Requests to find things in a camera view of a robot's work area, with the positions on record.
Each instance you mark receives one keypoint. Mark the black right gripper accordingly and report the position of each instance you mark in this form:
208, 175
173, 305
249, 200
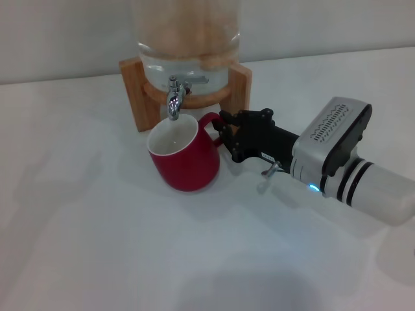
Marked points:
266, 142

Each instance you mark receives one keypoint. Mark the red ceramic cup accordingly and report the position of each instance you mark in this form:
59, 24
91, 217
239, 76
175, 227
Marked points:
188, 168

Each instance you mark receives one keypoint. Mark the chrome faucet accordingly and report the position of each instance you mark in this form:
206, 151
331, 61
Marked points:
173, 102

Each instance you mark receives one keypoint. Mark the wooden dispenser stand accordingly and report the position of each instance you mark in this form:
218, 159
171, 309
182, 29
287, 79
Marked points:
240, 94

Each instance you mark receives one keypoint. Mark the glass water dispenser jar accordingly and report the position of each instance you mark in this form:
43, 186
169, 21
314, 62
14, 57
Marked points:
184, 39

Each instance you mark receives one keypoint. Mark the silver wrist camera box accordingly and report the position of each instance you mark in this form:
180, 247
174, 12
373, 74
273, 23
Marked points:
337, 129

